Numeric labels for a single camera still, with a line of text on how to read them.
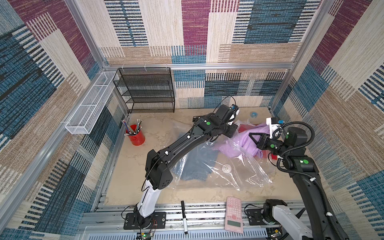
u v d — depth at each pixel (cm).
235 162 70
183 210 76
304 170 48
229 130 70
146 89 111
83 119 71
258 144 65
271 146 61
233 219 73
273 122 64
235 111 69
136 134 96
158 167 47
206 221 74
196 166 87
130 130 97
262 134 65
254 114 117
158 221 73
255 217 73
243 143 73
